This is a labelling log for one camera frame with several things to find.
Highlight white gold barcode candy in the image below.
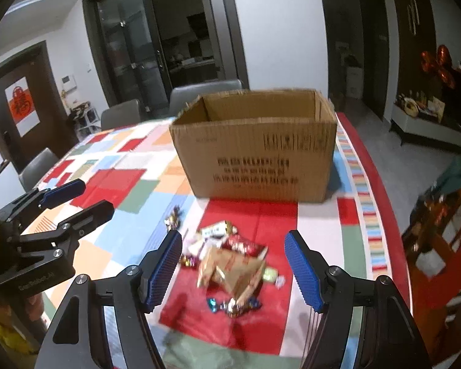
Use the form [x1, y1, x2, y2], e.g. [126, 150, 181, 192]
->
[197, 221, 238, 239]

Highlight brown cardboard box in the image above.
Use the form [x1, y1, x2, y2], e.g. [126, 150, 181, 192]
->
[170, 89, 337, 203]

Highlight white shoe rack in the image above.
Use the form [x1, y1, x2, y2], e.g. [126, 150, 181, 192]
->
[68, 102, 101, 142]

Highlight red wooden chair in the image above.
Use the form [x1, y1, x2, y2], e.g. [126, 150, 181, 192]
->
[402, 189, 461, 364]

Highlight red foil balloons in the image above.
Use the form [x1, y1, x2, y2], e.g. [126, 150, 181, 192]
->
[420, 44, 455, 88]

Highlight gold fortune biscuits packet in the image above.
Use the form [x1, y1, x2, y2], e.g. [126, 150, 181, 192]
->
[196, 247, 266, 307]

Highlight glass sliding door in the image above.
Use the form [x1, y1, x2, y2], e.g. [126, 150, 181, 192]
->
[82, 0, 249, 117]

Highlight white low cabinet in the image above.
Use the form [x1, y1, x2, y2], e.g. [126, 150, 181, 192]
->
[391, 106, 461, 148]

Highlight grey chair far left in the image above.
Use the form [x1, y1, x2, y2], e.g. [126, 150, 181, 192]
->
[19, 148, 59, 192]

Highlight grey chair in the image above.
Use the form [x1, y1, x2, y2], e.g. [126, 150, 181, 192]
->
[100, 99, 144, 131]
[19, 148, 59, 192]
[169, 79, 243, 117]

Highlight red snack packet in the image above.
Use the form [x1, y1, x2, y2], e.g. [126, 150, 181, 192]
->
[222, 234, 268, 259]

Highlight grey chair middle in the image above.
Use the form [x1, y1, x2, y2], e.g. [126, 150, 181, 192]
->
[169, 79, 243, 117]

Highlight green candy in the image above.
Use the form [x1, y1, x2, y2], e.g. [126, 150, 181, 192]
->
[262, 267, 286, 289]

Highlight left hand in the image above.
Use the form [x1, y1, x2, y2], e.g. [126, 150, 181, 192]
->
[10, 294, 46, 342]

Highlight red paper door poster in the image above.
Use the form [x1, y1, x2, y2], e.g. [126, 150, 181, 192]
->
[5, 77, 40, 137]

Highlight dark twisted wrapper candy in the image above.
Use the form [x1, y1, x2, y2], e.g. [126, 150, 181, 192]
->
[164, 206, 180, 232]

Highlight colourful patchwork tablecloth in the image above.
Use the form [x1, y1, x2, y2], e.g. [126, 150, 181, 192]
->
[28, 117, 411, 368]

